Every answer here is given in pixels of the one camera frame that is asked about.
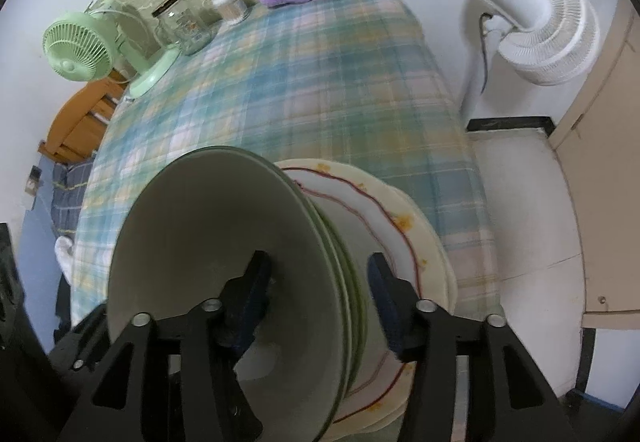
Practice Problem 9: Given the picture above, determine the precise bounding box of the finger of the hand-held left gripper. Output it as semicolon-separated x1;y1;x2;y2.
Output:
50;299;111;373

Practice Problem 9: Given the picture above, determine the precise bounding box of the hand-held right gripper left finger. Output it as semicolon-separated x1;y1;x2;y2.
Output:
55;250;273;442

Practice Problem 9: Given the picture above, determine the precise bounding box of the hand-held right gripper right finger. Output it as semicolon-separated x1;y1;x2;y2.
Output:
367;252;578;442

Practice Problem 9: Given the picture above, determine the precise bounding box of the white plate with red motif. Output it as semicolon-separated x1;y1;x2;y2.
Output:
287;169;431;423

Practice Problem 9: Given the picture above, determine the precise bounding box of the scalloped yellow floral plate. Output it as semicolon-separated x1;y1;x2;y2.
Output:
275;158;451;433

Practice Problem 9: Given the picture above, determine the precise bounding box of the white cloth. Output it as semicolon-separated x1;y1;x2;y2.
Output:
54;236;76;275

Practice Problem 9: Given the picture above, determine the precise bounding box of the blue plaid bedding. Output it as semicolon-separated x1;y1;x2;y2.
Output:
50;157;96;233

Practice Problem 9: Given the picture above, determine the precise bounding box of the plaid tablecloth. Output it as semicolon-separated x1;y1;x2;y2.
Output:
70;0;501;323

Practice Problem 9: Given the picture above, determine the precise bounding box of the beige door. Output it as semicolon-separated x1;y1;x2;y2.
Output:
547;0;640;330

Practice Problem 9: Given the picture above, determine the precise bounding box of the clear glass mug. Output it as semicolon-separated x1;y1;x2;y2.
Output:
176;9;215;56

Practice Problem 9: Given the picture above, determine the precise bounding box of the green desk fan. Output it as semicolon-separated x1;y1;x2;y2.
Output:
42;0;182;98

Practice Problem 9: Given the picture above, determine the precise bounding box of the glass jar with dark lid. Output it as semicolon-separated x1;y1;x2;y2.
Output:
151;0;187;47

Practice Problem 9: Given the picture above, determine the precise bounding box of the clear cotton swab container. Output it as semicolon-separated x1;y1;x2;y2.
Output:
210;0;252;25

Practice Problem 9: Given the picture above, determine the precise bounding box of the white standing fan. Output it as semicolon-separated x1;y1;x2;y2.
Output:
459;0;601;123

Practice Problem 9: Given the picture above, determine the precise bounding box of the black fan cable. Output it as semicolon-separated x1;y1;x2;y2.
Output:
479;12;496;95

